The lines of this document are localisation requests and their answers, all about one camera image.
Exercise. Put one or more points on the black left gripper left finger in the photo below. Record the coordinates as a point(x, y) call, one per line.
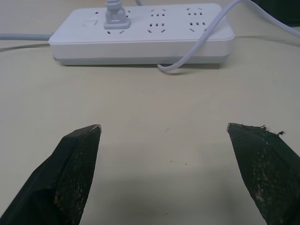
point(70, 173)

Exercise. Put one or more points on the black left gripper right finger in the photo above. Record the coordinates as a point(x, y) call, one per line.
point(264, 168)

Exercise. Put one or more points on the white power strip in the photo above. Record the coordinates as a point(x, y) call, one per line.
point(145, 35)

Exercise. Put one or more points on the grey plug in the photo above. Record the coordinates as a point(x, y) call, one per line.
point(116, 17)

